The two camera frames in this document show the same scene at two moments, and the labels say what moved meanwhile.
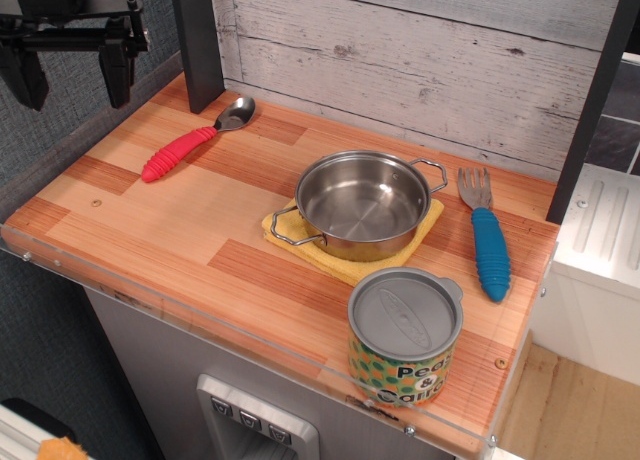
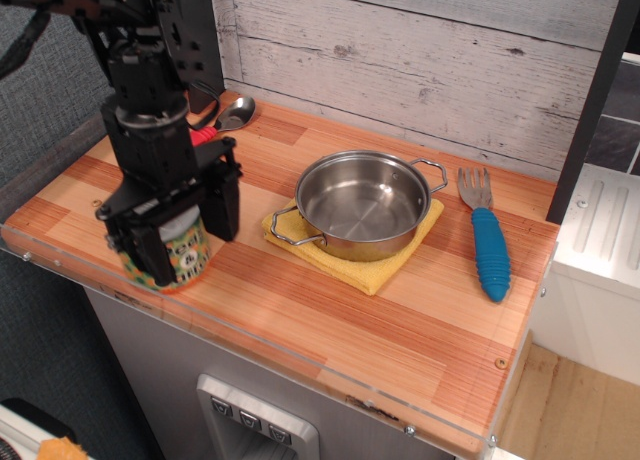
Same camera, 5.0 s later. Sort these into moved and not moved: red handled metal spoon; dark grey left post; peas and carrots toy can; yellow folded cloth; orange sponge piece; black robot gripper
Moved: black robot gripper; peas and carrots toy can
Not moved: red handled metal spoon; dark grey left post; yellow folded cloth; orange sponge piece
